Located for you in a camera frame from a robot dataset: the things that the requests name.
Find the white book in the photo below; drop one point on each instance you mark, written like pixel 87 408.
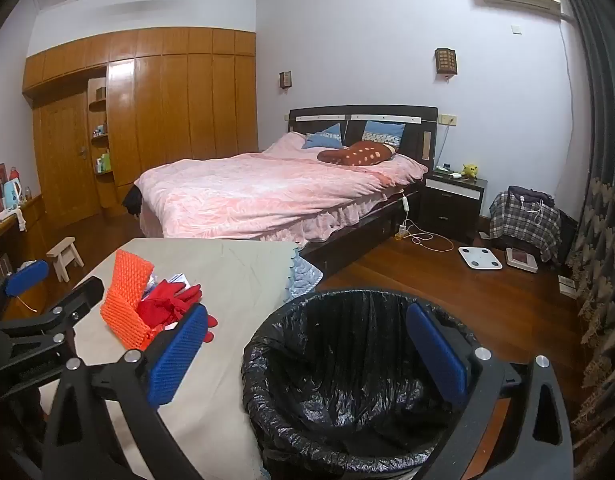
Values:
pixel 567 285

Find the orange foam net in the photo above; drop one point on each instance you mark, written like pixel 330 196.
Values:
pixel 122 300

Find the bed with pink cover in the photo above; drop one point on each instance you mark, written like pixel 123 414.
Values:
pixel 262 190

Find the light blue quilted cover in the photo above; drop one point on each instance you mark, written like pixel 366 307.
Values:
pixel 305 275

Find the plaid cloth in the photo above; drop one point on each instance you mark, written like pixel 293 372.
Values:
pixel 522 227

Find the black cloth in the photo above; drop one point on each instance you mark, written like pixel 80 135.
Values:
pixel 133 201

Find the white bathroom scale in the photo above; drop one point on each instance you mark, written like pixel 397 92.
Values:
pixel 480 258

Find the trash bin with black bag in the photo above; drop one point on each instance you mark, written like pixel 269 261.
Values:
pixel 337 360

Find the white cardboard box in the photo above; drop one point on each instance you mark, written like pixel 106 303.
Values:
pixel 176 278

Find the dark wooden bed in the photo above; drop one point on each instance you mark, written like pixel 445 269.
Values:
pixel 377 112

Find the dark jacket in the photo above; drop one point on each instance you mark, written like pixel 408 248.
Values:
pixel 530 195

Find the white hanging cloth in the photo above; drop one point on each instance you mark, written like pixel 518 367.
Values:
pixel 21 217

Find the dark patterned curtain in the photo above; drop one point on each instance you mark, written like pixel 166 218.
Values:
pixel 602 135

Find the wall socket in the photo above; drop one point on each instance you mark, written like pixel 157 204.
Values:
pixel 447 120

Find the blue pillow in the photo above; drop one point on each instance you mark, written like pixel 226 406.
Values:
pixel 325 136
pixel 385 132

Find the dark nightstand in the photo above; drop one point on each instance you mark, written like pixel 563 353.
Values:
pixel 452 205

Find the yellow plush toy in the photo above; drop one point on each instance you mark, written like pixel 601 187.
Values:
pixel 469 171

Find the wooden wardrobe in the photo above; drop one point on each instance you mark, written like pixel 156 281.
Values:
pixel 187 100

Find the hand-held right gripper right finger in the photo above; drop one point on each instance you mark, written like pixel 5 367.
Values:
pixel 437 355

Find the power strip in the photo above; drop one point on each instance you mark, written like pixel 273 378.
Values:
pixel 403 232

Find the wooden desk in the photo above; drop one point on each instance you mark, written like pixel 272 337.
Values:
pixel 32 230

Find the small wooden stool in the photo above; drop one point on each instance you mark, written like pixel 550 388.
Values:
pixel 64 255

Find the wooden wall lamp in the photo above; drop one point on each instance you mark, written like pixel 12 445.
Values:
pixel 286 80
pixel 446 61

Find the brown dotted pillow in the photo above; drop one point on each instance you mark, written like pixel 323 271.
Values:
pixel 357 154

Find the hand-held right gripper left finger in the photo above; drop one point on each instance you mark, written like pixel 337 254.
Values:
pixel 177 355

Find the red gloves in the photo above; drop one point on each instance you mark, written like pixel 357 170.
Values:
pixel 162 305

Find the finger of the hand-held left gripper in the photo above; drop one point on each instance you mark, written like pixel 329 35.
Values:
pixel 27 274
pixel 77 300

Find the red and white scale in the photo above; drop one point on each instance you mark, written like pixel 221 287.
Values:
pixel 521 259

